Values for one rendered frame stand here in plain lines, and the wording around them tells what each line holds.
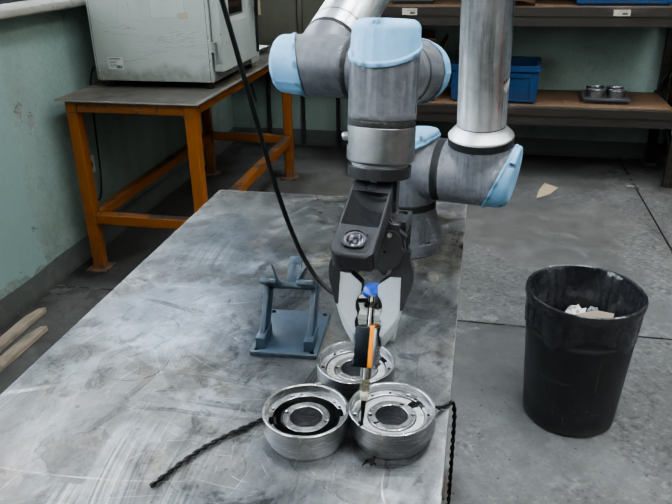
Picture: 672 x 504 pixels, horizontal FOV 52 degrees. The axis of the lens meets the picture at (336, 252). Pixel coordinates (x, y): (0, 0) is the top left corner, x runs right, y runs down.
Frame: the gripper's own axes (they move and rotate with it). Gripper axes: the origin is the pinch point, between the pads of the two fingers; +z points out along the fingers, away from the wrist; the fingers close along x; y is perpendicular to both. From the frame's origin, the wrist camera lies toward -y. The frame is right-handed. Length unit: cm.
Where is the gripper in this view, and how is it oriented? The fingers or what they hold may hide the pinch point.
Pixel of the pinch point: (367, 336)
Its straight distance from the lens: 80.9
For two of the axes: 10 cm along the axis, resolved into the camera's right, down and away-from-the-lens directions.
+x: -9.7, -0.9, 2.0
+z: -0.3, 9.6, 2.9
